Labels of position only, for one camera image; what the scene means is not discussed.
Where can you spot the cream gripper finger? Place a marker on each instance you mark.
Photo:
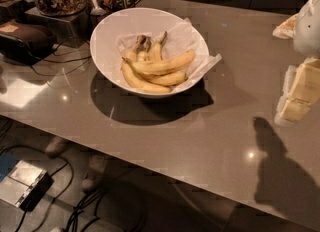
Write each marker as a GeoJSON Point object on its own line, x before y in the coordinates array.
{"type": "Point", "coordinates": [301, 90]}
{"type": "Point", "coordinates": [286, 29]}

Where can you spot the white paper liner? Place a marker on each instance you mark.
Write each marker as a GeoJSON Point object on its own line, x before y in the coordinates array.
{"type": "Point", "coordinates": [163, 63]}

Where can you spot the blue object on floor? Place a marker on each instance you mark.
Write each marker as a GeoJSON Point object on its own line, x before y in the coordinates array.
{"type": "Point", "coordinates": [7, 163]}

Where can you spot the yellow banana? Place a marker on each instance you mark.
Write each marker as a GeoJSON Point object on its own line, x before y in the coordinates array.
{"type": "Point", "coordinates": [170, 79]}
{"type": "Point", "coordinates": [155, 53]}
{"type": "Point", "coordinates": [142, 43]}
{"type": "Point", "coordinates": [163, 67]}
{"type": "Point", "coordinates": [137, 82]}

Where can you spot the upright yellow banana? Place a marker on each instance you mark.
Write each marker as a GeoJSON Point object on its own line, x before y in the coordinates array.
{"type": "Point", "coordinates": [155, 53]}

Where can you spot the dark metal stand box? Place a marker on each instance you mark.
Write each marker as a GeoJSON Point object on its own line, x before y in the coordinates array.
{"type": "Point", "coordinates": [71, 31]}

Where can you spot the silver spoon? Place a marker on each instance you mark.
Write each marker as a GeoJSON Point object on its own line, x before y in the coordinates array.
{"type": "Point", "coordinates": [96, 10]}

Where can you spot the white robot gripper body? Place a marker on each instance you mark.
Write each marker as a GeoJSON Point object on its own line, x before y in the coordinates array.
{"type": "Point", "coordinates": [309, 26]}

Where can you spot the black device with label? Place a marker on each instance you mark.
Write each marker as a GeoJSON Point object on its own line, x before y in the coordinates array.
{"type": "Point", "coordinates": [25, 43]}

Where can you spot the grey metal box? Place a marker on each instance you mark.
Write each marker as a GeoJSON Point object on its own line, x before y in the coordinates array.
{"type": "Point", "coordinates": [24, 185]}

